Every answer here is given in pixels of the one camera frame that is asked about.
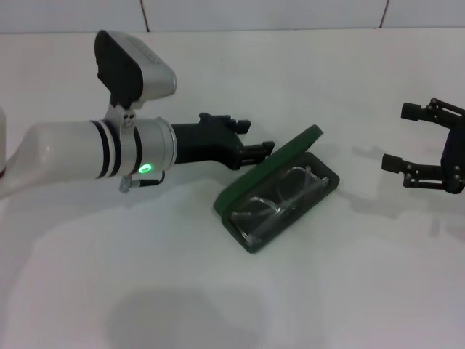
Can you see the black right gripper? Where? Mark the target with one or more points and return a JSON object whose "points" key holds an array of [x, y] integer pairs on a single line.
{"points": [[456, 163]]}

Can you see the clear white glasses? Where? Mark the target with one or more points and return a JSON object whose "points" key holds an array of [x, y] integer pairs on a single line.
{"points": [[290, 209]]}

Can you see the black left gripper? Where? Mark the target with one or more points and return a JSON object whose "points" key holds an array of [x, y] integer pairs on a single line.
{"points": [[207, 145]]}

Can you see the green glasses case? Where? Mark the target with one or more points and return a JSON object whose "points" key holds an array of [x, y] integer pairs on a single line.
{"points": [[254, 181]]}

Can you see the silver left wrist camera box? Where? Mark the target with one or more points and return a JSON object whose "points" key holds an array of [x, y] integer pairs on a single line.
{"points": [[145, 72]]}

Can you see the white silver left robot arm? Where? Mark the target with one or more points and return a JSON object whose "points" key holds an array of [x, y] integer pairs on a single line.
{"points": [[65, 149]]}

